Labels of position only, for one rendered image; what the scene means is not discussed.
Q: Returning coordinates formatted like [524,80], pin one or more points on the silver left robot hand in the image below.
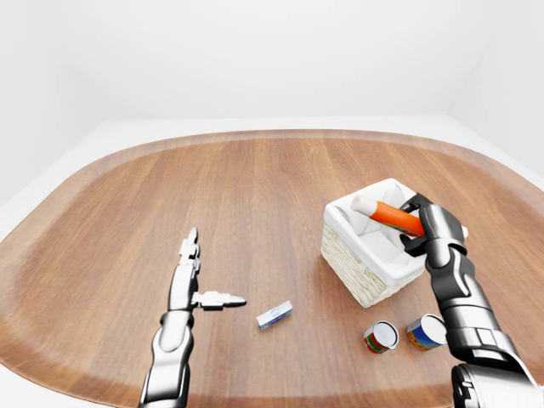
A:
[183,285]

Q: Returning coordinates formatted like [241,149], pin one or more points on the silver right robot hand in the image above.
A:
[440,229]

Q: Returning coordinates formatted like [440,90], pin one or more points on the orange ketchup bottle white cap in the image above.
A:
[393,217]

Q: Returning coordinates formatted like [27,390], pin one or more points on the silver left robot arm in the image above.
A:
[168,361]

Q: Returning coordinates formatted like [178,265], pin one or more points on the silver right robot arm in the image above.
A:
[472,323]

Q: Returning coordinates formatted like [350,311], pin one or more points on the white lined wicker basket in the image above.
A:
[365,255]

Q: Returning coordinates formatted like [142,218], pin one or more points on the small blue white box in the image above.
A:
[275,315]

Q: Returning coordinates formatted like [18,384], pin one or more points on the blue orange label tin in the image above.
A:
[427,332]

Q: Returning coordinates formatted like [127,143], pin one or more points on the red green label tin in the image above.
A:
[381,336]

